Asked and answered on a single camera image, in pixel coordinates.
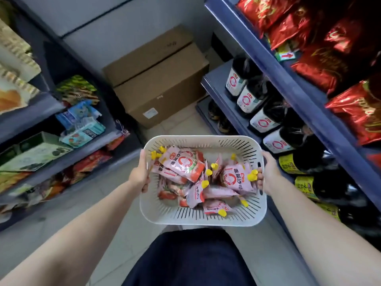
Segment cardboard box with white label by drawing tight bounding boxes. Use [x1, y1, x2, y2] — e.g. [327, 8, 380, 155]
[113, 43, 210, 128]

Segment green snack box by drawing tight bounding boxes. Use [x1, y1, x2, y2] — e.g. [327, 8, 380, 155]
[0, 131, 73, 173]

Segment grey snack rack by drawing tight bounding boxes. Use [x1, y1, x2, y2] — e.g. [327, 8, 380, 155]
[0, 0, 143, 233]

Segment metal binder clip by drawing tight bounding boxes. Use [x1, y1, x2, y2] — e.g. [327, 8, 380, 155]
[115, 119, 131, 136]

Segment person's right forearm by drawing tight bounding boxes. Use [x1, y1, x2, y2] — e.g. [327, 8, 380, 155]
[267, 175, 381, 286]

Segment green striped snack packet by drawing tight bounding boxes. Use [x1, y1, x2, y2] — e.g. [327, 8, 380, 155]
[55, 75, 100, 106]

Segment person's dark shorts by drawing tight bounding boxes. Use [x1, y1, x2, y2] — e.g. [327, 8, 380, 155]
[122, 228, 256, 286]

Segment white plastic basket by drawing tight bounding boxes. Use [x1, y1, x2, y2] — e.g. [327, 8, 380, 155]
[139, 135, 268, 227]

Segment brown cardboard box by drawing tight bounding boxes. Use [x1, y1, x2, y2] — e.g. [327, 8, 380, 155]
[102, 25, 196, 87]

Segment person's left hand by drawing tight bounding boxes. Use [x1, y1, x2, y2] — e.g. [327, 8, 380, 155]
[128, 149, 151, 193]

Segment row of dark sauce bottles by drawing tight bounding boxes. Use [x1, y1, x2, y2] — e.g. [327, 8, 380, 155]
[225, 56, 381, 236]

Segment teal snack box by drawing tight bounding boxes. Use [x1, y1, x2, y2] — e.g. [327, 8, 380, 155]
[59, 120, 106, 148]

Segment dark blue shelf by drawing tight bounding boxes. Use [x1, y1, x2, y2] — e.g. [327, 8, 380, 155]
[195, 0, 381, 245]

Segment yellow green price tag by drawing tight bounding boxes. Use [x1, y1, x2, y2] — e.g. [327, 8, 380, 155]
[275, 44, 296, 62]

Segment red orange snack packet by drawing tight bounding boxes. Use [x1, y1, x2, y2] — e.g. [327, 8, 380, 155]
[73, 150, 113, 173]

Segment row of red snack bags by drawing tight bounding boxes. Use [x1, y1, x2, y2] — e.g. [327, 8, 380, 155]
[237, 0, 381, 169]

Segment stack of yellowish bread packets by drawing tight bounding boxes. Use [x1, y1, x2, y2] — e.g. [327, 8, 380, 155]
[0, 17, 42, 114]

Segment person's left forearm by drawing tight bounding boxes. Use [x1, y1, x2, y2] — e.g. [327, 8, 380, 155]
[0, 178, 143, 286]

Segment blue snack packet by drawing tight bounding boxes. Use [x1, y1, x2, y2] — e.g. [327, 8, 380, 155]
[56, 100, 102, 128]

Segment pile of pink sauce pouches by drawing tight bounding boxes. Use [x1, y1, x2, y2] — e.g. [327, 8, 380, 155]
[150, 145, 259, 218]

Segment orange hanging snack packet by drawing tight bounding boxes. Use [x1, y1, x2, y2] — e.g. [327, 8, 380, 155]
[106, 132, 130, 151]

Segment person's right hand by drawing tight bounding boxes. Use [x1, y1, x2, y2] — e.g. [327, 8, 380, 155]
[256, 151, 287, 196]

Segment pile of mixed snack packets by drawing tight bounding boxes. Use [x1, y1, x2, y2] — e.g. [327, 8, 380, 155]
[0, 171, 73, 212]

